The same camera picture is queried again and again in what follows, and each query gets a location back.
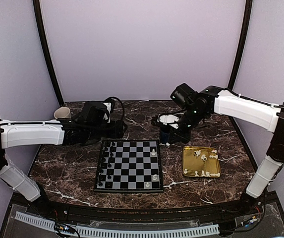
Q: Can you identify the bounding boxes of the white perforated cable duct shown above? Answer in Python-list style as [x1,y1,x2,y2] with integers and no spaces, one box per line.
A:
[14,212,220,238]

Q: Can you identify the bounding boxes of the black and white chessboard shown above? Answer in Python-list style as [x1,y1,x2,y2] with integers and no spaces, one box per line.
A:
[94,140,164,193]

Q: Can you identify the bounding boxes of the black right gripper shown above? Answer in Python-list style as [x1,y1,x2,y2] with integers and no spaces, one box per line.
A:
[169,107,208,144]

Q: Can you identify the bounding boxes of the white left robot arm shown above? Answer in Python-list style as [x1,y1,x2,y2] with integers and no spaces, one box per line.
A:
[0,118,127,216]

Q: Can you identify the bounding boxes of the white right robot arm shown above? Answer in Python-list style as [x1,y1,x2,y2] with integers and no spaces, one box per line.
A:
[167,83,284,215]

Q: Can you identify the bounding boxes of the black frame post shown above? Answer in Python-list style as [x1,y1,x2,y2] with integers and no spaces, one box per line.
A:
[228,0,253,89]
[32,0,64,106]

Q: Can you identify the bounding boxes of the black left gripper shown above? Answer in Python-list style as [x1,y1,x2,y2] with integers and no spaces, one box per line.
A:
[86,119,127,141]

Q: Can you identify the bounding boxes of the black right frame post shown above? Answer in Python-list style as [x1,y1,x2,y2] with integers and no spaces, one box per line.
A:
[228,0,253,89]

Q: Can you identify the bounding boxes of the black left frame post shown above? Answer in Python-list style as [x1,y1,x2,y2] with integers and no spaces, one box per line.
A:
[32,0,64,106]

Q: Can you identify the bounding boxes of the black front rail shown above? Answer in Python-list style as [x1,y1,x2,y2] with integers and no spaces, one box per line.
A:
[7,192,281,225]

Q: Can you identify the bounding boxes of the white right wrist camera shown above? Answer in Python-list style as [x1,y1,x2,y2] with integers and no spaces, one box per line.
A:
[157,115,179,129]

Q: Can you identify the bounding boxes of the dark blue enamel mug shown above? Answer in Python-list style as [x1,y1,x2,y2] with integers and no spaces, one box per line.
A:
[159,126,170,146]

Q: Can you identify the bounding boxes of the gold metal tray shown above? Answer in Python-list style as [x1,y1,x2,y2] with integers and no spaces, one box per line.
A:
[182,146,221,178]

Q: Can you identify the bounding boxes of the grey ceramic cup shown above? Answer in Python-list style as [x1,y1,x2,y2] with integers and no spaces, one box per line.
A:
[54,107,71,119]

